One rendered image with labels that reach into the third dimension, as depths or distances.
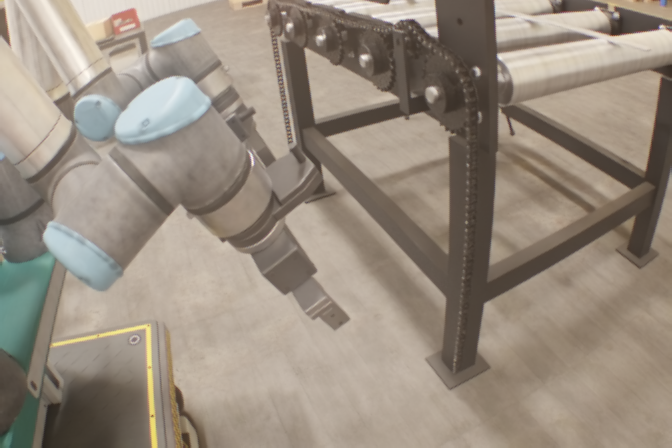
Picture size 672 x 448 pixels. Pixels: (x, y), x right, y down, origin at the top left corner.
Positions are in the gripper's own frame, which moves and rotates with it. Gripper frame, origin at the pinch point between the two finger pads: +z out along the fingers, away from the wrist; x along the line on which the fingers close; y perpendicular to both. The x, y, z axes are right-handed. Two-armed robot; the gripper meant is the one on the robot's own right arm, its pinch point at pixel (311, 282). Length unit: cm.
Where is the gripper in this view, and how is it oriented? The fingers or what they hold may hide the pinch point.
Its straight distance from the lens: 66.7
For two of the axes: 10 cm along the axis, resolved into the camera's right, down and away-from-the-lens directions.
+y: -7.9, 6.1, -0.5
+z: 4.2, 6.0, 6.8
